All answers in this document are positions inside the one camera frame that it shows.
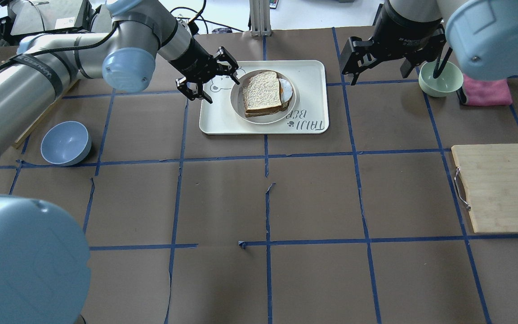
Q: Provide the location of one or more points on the fried egg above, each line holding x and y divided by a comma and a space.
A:
286, 90

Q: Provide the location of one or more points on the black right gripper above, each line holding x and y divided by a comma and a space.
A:
406, 32

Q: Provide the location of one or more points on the green bowl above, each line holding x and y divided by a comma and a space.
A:
449, 81

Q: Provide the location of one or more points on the bread slice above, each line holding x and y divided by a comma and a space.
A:
262, 88
264, 109

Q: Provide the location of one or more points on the blue bowl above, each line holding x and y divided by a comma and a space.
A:
66, 144

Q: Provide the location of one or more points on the pink cloth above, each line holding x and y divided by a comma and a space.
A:
479, 93

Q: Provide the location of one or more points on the bread slice on plate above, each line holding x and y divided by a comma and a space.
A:
264, 109

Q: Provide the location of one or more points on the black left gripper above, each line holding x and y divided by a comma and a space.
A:
191, 58

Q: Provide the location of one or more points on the wooden dish rack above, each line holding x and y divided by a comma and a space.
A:
21, 141

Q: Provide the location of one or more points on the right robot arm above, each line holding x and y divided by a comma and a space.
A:
482, 34

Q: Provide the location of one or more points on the aluminium frame post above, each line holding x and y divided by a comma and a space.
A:
260, 18

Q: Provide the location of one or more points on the wooden cutting board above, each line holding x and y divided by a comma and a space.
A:
489, 175

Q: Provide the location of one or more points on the cream round plate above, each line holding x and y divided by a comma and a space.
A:
236, 99

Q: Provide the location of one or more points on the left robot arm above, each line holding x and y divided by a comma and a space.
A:
44, 274

